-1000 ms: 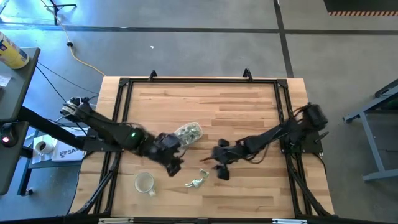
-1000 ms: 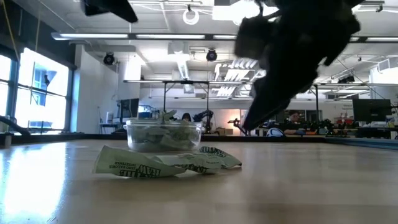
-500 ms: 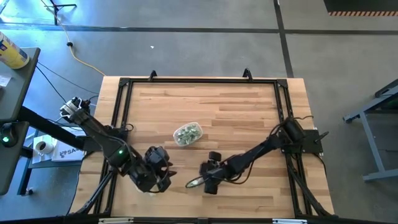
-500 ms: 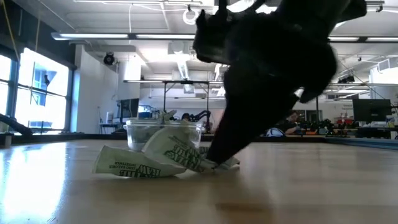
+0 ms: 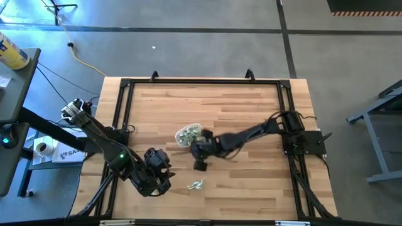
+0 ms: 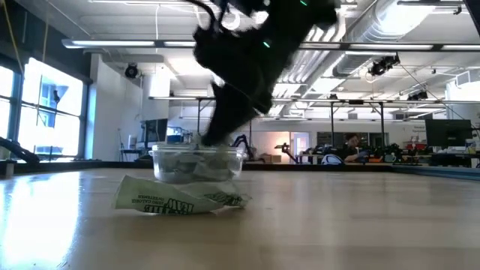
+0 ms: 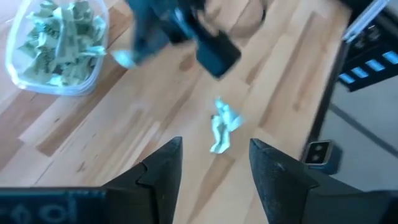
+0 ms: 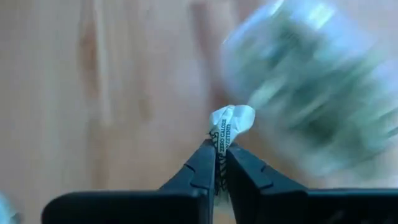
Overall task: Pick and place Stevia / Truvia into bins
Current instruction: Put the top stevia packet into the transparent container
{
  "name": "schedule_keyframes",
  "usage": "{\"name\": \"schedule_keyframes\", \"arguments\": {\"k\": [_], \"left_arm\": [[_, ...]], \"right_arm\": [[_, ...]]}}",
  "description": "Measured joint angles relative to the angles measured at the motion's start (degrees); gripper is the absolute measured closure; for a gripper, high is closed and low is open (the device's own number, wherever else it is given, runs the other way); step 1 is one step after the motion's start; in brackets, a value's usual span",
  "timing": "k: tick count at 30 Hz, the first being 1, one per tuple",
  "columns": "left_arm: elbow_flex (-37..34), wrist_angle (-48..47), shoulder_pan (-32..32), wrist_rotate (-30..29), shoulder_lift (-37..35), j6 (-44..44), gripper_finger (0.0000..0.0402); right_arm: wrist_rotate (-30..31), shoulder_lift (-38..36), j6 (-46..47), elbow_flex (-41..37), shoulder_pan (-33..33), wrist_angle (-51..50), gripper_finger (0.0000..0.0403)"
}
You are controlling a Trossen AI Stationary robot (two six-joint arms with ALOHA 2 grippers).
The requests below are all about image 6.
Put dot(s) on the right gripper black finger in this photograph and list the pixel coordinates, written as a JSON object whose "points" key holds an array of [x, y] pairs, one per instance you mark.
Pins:
{"points": [[225, 112]]}

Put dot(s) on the clear plastic container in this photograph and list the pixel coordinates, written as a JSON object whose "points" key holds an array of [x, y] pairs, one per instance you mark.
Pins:
{"points": [[232, 153]]}

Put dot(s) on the green truvia packet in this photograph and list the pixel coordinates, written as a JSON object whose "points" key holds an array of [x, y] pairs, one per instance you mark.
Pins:
{"points": [[213, 172], [157, 195], [228, 198]]}

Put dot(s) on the wrapper pile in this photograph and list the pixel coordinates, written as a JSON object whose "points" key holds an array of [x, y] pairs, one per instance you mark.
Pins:
{"points": [[176, 165]]}

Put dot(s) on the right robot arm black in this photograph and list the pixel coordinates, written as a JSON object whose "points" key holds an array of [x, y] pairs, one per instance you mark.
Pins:
{"points": [[300, 18]]}

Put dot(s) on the black background robot arm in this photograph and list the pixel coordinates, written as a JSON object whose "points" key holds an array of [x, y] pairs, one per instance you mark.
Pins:
{"points": [[390, 152], [243, 144]]}

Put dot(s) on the small dark monitor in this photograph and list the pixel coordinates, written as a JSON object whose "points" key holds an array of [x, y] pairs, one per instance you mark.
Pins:
{"points": [[155, 130]]}

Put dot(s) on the black articulated stand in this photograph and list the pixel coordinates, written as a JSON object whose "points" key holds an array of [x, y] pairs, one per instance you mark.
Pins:
{"points": [[287, 152]]}

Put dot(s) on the round black ceiling spotlight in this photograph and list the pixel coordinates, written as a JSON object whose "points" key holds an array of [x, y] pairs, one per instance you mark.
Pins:
{"points": [[131, 70]]}

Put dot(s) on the white and blue ball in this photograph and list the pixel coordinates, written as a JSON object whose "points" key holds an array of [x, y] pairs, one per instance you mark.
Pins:
{"points": [[332, 160]]}

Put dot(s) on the person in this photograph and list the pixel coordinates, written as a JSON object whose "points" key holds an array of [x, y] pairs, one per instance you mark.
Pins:
{"points": [[351, 148]]}

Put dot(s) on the long ceiling light fixture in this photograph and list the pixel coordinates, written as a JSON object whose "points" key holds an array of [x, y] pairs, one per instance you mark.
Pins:
{"points": [[112, 43]]}

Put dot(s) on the black track light cluster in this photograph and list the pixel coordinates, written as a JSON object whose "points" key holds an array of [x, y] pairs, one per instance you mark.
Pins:
{"points": [[382, 65]]}

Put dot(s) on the large bright window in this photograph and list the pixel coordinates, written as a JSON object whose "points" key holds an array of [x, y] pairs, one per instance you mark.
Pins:
{"points": [[48, 123]]}

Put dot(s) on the small black track light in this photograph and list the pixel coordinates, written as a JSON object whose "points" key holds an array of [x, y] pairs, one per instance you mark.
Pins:
{"points": [[418, 96]]}

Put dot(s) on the black slanted bar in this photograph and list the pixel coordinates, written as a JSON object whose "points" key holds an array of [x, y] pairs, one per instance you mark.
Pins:
{"points": [[18, 150]]}

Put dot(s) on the dark computer monitor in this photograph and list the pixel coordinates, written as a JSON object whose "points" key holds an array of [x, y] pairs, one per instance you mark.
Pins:
{"points": [[448, 133]]}

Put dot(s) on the silver ventilation duct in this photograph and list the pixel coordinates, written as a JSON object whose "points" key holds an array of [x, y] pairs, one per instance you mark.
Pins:
{"points": [[390, 18]]}

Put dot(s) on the black aluminium table frame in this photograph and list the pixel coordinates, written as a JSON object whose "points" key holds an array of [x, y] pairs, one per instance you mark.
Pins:
{"points": [[75, 165]]}

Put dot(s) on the small grey post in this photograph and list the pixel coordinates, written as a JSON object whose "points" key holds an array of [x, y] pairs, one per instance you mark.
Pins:
{"points": [[9, 168]]}

